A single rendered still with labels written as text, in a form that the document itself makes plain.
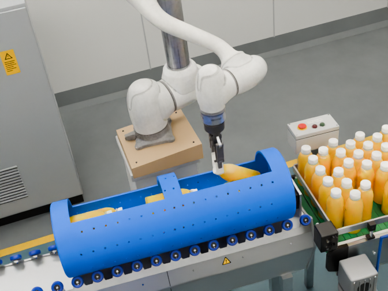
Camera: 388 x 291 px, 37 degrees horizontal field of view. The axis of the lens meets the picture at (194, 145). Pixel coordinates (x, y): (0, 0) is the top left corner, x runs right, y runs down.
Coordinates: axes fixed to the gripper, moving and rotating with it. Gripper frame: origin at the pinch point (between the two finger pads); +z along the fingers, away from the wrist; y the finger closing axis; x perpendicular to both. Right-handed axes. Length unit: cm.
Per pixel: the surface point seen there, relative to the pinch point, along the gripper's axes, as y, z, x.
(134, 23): -266, 64, 4
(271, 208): 19.8, 10.5, 14.0
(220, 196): 15.4, 2.3, -3.6
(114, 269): 16, 25, -47
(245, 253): 18.1, 33.0, 3.5
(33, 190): -132, 99, -91
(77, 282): 17, 25, -61
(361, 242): 28, 32, 47
